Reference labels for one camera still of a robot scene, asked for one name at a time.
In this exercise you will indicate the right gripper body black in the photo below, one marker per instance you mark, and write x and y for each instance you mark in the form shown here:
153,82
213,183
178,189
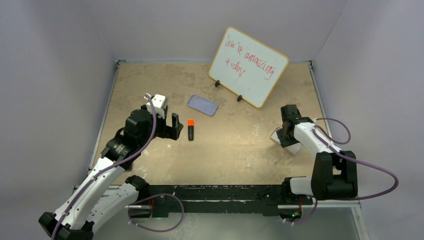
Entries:
286,138

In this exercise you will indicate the purple phone case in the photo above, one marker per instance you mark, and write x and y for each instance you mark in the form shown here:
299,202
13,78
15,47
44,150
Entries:
202,105

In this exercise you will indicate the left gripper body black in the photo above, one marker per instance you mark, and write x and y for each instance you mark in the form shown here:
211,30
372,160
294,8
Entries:
162,130

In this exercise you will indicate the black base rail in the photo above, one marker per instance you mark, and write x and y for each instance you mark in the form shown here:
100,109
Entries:
268,200

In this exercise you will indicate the black orange marker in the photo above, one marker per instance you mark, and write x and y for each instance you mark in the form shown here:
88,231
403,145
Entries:
190,129

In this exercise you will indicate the whiteboard with red writing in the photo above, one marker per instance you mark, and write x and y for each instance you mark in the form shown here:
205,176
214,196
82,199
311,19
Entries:
247,67

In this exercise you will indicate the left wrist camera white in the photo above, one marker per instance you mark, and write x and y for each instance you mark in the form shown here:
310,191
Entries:
157,102

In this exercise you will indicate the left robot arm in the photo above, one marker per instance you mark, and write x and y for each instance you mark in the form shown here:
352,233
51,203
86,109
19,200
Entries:
85,211

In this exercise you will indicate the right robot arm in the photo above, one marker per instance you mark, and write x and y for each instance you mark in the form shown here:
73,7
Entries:
333,176

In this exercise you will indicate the black phone on table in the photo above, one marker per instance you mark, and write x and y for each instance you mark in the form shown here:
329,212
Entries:
128,166

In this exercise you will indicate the white phone case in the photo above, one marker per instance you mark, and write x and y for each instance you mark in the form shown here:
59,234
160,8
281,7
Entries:
294,149

